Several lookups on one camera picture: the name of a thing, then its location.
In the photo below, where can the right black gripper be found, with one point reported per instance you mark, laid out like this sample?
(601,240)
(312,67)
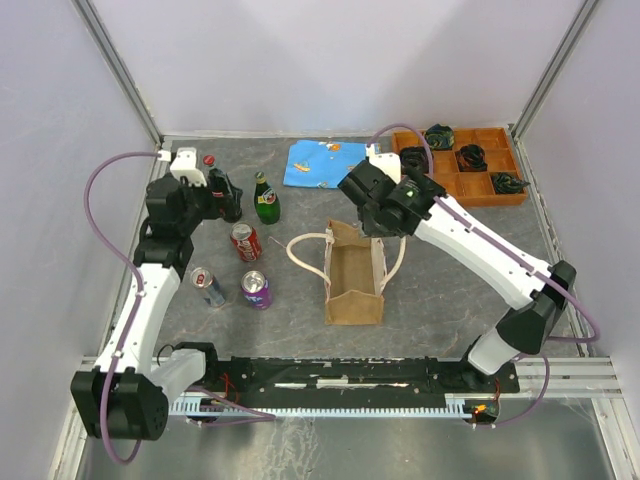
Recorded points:
(368,228)

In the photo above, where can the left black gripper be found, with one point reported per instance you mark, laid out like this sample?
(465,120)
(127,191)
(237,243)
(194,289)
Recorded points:
(213,212)

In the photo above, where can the cola glass bottle red cap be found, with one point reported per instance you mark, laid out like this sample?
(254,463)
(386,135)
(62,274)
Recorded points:
(226,197)

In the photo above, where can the red cola can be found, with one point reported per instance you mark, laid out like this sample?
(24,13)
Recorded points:
(245,239)

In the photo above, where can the green glass bottle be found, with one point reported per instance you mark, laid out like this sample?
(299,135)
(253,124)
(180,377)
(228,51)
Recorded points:
(266,201)

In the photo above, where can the brown canvas tote bag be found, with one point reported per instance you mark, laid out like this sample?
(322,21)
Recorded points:
(354,273)

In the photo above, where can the purple soda can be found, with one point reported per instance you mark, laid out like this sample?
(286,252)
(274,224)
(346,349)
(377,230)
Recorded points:
(256,289)

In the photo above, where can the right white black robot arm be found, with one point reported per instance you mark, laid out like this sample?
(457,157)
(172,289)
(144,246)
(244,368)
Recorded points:
(536,292)

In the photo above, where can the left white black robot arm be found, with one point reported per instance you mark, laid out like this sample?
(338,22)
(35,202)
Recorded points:
(126,395)

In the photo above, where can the black rolled tie left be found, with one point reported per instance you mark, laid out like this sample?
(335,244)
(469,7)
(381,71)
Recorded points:
(414,158)

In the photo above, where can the blue space print cloth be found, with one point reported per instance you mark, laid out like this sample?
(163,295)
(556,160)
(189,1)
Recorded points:
(321,164)

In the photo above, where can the blue silver energy drink can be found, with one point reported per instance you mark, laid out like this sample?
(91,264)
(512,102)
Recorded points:
(207,285)

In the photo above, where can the dark blue green rolled tie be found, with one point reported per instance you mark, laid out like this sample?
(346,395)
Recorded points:
(440,137)

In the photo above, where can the orange wooden compartment tray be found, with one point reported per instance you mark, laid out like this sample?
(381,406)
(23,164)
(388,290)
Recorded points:
(476,188)

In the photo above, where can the black orange rolled tie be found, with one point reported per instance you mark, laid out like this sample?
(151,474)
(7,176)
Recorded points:
(471,158)

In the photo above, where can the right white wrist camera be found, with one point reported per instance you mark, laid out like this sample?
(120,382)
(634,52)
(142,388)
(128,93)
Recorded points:
(388,163)

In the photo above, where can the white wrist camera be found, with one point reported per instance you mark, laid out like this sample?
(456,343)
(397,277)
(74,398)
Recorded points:
(388,163)
(183,166)

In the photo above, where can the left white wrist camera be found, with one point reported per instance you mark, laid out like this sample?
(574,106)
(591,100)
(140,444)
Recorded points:
(183,166)

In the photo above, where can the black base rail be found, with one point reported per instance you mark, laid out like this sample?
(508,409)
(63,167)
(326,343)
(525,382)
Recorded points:
(335,383)

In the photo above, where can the light blue cable duct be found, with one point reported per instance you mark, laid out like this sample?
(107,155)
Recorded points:
(199,407)

